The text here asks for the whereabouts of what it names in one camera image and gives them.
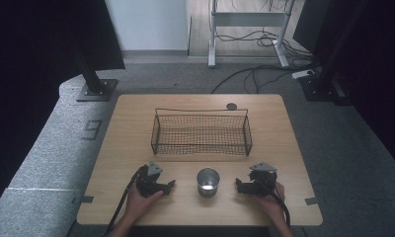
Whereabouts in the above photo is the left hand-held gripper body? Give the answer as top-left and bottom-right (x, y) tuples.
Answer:
(135, 160), (167, 198)

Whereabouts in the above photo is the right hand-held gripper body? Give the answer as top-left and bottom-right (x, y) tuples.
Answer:
(245, 161), (279, 196)

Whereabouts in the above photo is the person's left hand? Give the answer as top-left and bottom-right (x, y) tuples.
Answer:
(123, 184), (165, 222)

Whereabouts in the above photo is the person's right hand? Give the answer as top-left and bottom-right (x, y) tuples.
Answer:
(255, 182), (286, 222)

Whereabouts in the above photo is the metal cup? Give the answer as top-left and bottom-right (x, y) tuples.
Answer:
(196, 167), (221, 198)

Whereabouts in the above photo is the white power strip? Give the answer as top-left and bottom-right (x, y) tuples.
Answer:
(290, 68), (316, 80)

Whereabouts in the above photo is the black curtain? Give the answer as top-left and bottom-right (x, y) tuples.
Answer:
(0, 0), (126, 218)
(292, 0), (395, 176)

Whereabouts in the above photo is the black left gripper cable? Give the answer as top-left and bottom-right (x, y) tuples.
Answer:
(101, 164), (149, 237)

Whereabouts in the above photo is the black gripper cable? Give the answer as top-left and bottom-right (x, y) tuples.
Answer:
(101, 164), (149, 237)
(264, 182), (292, 228)

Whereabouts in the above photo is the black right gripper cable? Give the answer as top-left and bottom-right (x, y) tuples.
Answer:
(264, 182), (292, 228)

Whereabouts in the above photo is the black wire mesh basket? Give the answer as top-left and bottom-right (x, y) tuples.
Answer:
(150, 107), (254, 157)

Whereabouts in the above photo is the long black floor cable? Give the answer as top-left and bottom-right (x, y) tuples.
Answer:
(210, 63), (320, 95)

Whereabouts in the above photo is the black stand with base plate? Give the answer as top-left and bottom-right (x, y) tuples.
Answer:
(298, 0), (367, 107)
(75, 48), (119, 103)

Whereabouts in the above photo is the black floor cable bundle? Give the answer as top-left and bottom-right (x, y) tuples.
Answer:
(214, 29), (315, 61)

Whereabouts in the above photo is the white desk frame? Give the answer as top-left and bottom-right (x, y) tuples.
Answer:
(207, 0), (296, 69)

